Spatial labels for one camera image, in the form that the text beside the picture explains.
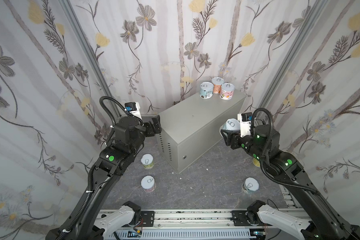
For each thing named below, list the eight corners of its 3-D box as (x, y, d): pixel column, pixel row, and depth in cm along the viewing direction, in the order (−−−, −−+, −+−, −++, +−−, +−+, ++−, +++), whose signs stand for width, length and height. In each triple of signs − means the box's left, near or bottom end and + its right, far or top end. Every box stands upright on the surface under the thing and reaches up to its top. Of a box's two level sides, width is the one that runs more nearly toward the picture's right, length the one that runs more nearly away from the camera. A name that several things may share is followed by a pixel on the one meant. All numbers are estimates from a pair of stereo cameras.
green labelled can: (141, 168, 93) (139, 164, 89) (143, 158, 98) (141, 153, 94) (153, 168, 93) (152, 164, 89) (154, 158, 98) (153, 153, 94)
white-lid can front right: (243, 192, 84) (247, 189, 79) (240, 181, 88) (244, 177, 84) (256, 192, 84) (260, 189, 80) (252, 181, 89) (256, 177, 84)
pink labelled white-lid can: (142, 192, 85) (139, 188, 80) (144, 179, 89) (142, 175, 85) (155, 192, 85) (153, 188, 80) (156, 179, 89) (155, 175, 85)
